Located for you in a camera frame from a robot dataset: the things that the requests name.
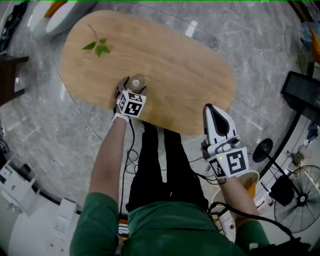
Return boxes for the white petal-shaped armchair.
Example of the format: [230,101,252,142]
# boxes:
[28,0,98,36]

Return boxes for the green leaf sprig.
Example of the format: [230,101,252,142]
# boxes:
[81,23,111,58]

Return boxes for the person's right forearm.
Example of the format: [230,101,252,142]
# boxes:
[219,174,260,226]

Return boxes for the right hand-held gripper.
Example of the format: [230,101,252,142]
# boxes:
[201,103,251,180]

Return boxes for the person's left forearm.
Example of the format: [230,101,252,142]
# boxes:
[88,117,129,204]

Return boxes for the small round silver object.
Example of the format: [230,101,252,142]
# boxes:
[124,73,146,92]

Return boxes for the black pedestal fan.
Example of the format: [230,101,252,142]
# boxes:
[252,138,320,235]

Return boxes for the white round tub orange inside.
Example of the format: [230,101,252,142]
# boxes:
[211,169,261,236]

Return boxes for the white shelf unit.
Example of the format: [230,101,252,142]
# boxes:
[0,159,41,216]
[53,197,81,251]

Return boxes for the person's black trousers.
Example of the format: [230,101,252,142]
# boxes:
[125,119,210,213]

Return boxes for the yellow cushion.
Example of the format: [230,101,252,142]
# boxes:
[44,0,68,18]

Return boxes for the light wooden coffee table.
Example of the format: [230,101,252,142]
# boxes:
[58,9,237,137]

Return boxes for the black television on stand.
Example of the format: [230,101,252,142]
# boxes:
[258,71,320,180]

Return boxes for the white wristband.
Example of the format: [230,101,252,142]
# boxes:
[111,112,130,124]

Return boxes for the black bag with cables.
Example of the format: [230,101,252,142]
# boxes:
[0,1,28,53]

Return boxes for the dark wooden sink cabinet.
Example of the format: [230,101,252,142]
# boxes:
[0,56,30,107]

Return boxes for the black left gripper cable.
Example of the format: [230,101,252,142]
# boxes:
[119,117,140,216]

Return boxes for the black power adapter bag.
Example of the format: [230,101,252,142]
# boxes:
[268,174,296,207]

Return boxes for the person's green shirt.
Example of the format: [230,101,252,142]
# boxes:
[69,191,271,256]

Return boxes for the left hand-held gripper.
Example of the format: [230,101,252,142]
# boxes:
[115,76,149,119]

